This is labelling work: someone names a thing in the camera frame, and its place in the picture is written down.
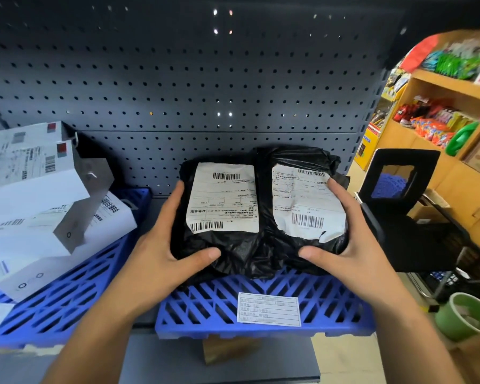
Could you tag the flat cardboard piece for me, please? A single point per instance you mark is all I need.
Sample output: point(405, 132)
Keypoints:
point(428, 211)

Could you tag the blue plastic pallet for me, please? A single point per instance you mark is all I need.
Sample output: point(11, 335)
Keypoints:
point(196, 307)
point(76, 291)

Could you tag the red plastic bag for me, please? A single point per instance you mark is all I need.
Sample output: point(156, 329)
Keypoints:
point(420, 53)

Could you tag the green cup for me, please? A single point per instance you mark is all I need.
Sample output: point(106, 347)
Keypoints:
point(456, 323)

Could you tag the plain white box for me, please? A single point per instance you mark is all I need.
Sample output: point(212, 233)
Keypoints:
point(24, 133)
point(32, 183)

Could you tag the brown taped cardboard box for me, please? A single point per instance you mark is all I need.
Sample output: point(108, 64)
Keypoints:
point(24, 349)

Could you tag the person's left hand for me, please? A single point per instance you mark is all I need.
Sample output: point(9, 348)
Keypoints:
point(156, 271)

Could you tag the brown cardboard box white label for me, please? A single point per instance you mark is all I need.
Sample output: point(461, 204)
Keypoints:
point(228, 349)

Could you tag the pile of red snack packets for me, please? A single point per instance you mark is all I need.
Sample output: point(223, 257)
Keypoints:
point(432, 127)

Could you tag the person's right forearm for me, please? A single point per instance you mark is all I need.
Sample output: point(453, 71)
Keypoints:
point(416, 343)

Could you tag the wooden shelving unit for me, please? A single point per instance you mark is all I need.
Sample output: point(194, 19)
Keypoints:
point(456, 183)

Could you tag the grey metal shelving unit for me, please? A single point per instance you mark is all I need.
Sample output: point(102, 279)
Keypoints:
point(184, 83)

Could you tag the white box red grey label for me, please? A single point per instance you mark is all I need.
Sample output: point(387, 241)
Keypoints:
point(104, 231)

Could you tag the green snack packets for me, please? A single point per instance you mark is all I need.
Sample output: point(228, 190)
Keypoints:
point(452, 63)

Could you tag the slim green bottle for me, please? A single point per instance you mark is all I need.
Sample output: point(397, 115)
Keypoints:
point(460, 139)

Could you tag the person's right hand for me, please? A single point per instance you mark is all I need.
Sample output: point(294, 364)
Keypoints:
point(368, 267)

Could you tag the yellow blue display carton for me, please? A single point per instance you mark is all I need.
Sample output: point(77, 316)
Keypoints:
point(368, 147)

